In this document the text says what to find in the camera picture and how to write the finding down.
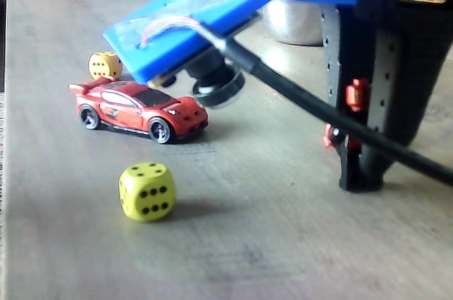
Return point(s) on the red black lego figure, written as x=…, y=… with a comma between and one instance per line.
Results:
x=355, y=96

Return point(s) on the steel bowl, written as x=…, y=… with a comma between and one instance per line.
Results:
x=293, y=24

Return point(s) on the red toy car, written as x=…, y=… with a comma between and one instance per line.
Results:
x=132, y=112

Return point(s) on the lime-yellow die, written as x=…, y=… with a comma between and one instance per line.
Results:
x=147, y=194

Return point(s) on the orange-yellow die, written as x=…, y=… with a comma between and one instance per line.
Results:
x=101, y=66

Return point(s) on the black round camera module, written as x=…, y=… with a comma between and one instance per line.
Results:
x=219, y=84

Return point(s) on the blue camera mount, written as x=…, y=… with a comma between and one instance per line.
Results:
x=198, y=13

